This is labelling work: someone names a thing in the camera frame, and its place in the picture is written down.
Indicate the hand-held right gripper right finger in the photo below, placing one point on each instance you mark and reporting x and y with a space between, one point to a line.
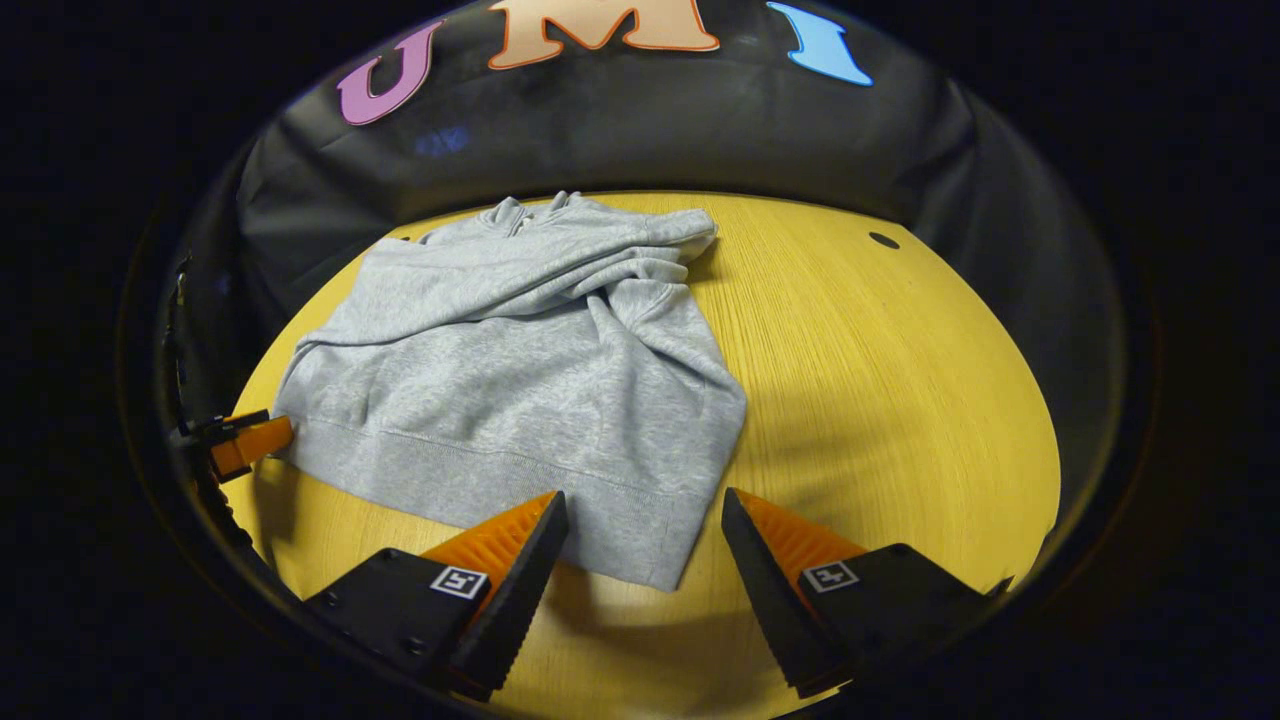
770 600

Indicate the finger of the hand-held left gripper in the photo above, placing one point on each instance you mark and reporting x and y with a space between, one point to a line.
250 445

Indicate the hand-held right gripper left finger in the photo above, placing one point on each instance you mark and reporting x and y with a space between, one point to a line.
510 600

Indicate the grey sweatshirt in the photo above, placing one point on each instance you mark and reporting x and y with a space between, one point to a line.
520 400

